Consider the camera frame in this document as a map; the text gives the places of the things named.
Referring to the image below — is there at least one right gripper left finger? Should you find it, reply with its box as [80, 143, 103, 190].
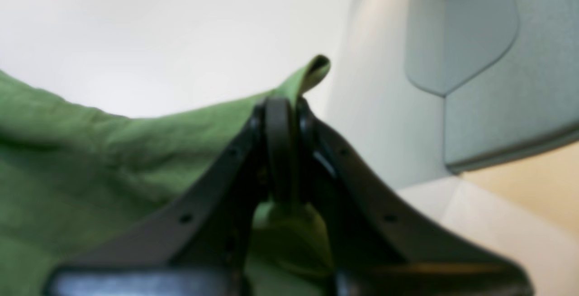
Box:
[43, 98, 281, 296]

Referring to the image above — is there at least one green t-shirt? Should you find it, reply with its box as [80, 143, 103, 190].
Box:
[0, 55, 331, 296]

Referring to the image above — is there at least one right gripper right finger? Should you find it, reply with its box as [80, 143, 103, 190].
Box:
[280, 99, 534, 296]

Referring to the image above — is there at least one grey partition panel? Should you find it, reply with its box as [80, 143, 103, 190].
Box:
[403, 0, 578, 173]

